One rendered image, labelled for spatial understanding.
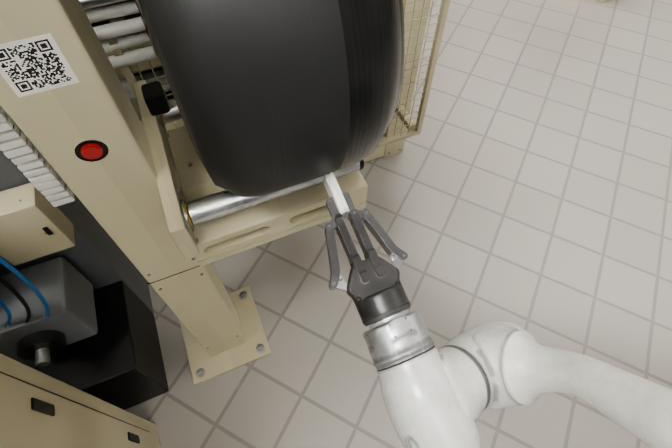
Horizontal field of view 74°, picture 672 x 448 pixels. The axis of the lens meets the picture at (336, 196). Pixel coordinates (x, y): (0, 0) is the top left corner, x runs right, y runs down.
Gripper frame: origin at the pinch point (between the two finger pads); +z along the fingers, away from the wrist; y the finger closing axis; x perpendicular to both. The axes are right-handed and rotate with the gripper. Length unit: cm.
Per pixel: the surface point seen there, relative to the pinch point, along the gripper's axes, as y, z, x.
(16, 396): 59, -8, 21
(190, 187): 22.6, 20.9, 25.8
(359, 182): -9.3, 6.1, 15.7
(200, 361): 43, -8, 100
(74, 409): 59, -12, 42
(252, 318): 22, -1, 102
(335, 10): -1.1, 10.3, -28.8
